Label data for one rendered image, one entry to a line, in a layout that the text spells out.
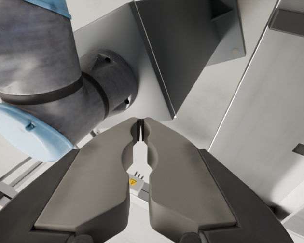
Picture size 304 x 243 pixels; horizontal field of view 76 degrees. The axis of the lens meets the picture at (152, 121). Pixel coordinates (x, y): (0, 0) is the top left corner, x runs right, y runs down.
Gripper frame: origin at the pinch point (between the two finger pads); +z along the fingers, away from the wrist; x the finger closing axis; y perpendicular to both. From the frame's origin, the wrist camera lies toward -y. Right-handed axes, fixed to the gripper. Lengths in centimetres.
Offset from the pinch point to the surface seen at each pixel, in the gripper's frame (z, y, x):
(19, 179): 77, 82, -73
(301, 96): 9.7, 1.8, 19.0
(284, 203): 9.0, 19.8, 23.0
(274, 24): 9.3, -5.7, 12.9
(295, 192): 8.7, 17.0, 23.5
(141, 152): 132, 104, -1
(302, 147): 9.3, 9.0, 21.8
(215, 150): 14.5, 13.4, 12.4
